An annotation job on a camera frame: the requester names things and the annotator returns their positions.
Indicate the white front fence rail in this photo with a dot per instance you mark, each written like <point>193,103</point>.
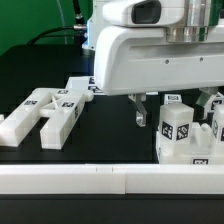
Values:
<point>112,179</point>

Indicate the white chair seat part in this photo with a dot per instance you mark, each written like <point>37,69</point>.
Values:
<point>202,150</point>

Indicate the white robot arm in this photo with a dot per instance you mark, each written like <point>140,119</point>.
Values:
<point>184,21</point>

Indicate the white chair back frame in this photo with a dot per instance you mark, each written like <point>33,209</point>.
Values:
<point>61,107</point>

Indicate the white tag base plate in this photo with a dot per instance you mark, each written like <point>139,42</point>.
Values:
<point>83,83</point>

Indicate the white tagged cube nut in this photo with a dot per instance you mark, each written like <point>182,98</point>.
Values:
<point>172,98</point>

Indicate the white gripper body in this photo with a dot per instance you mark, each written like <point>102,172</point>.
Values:
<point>140,60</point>

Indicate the white part at left edge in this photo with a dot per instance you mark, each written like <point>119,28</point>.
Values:
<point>1,118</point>

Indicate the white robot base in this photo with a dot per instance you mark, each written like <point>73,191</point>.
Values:
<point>95,24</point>

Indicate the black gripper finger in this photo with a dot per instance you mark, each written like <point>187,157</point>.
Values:
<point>207,93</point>
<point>141,113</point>

